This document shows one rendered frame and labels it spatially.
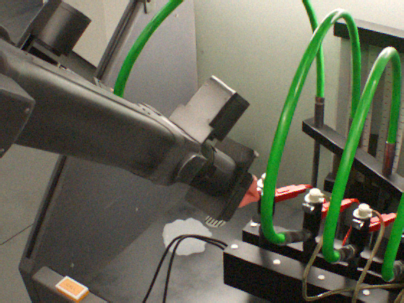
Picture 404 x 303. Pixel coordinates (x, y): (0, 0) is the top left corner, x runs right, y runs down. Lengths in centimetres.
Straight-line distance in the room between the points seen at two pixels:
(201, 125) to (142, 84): 42
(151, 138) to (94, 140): 9
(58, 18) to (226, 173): 29
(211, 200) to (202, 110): 15
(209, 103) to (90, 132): 25
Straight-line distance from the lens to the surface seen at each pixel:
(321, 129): 99
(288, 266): 89
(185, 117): 65
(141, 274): 110
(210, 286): 106
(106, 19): 358
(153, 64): 106
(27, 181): 294
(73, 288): 91
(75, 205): 99
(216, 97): 64
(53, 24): 71
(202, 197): 75
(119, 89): 72
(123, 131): 46
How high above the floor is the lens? 160
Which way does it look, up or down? 33 degrees down
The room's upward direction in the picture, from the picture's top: 3 degrees counter-clockwise
